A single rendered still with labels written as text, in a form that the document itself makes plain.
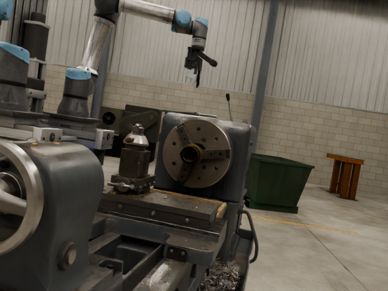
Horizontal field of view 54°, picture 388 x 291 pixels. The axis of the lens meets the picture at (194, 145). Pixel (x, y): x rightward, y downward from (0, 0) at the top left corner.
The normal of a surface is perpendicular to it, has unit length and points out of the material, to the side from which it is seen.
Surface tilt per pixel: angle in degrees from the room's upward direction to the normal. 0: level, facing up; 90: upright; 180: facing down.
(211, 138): 90
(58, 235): 99
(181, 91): 90
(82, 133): 90
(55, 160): 38
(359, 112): 90
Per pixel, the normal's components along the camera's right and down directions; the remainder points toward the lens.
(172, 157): -0.21, 0.02
